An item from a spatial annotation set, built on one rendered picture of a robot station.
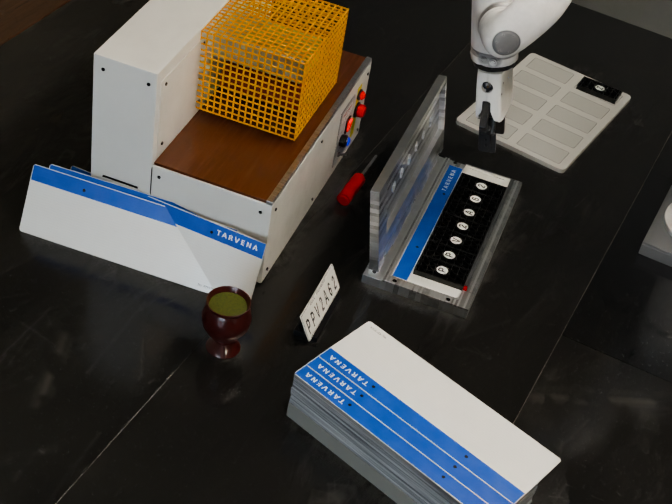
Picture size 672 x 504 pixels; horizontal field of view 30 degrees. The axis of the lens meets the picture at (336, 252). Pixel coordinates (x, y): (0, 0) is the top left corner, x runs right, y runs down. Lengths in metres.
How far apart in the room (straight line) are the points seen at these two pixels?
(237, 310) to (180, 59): 0.45
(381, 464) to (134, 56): 0.80
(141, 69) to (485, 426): 0.82
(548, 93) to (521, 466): 1.25
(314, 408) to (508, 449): 0.31
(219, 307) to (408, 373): 0.33
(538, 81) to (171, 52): 1.12
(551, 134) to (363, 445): 1.11
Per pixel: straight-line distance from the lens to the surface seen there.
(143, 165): 2.25
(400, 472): 1.95
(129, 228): 2.30
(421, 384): 2.04
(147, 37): 2.23
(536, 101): 2.95
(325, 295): 2.25
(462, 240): 2.44
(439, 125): 2.62
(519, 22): 2.11
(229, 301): 2.11
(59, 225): 2.35
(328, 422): 2.01
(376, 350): 2.07
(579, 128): 2.90
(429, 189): 2.57
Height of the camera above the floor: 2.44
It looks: 40 degrees down
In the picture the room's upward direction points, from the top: 11 degrees clockwise
